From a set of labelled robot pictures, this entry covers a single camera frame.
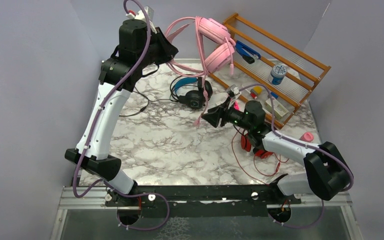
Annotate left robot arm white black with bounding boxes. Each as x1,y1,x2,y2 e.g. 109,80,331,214
64,19,178,206

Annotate blue white round container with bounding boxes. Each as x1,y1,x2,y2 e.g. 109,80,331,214
267,64,288,85

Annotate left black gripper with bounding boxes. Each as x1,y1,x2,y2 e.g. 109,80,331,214
136,26,178,68

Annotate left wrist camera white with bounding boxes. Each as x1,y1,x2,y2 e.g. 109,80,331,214
125,6,157,34

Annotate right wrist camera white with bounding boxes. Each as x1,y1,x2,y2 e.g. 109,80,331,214
225,84,242,104

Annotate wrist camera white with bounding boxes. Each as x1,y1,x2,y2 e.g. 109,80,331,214
225,84,242,104
125,6,157,34

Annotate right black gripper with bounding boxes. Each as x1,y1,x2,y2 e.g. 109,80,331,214
201,96,253,132

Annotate red black headphones with cable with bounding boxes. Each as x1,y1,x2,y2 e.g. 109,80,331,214
230,129,290,186

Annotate blue black tool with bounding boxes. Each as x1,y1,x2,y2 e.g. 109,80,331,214
235,40,261,64

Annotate yellow red small block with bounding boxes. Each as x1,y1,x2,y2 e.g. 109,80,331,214
250,86,263,99

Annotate white small box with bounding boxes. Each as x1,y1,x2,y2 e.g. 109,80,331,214
263,97,290,120

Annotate pink headphones with cable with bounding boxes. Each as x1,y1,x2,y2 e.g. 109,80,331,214
164,16,238,127

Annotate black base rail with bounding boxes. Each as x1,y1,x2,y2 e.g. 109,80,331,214
104,184,301,218

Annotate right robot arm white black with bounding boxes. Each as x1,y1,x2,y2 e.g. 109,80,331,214
202,100,354,204

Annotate small pink cup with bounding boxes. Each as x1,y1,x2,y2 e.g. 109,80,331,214
300,132,314,143

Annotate orange wooden rack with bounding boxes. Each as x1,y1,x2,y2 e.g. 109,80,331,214
210,13,331,129

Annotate pink highlighter marker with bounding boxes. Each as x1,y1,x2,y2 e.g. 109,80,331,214
233,101,240,111

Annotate black blue headphones with cable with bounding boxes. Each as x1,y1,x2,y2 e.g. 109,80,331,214
154,74,214,110

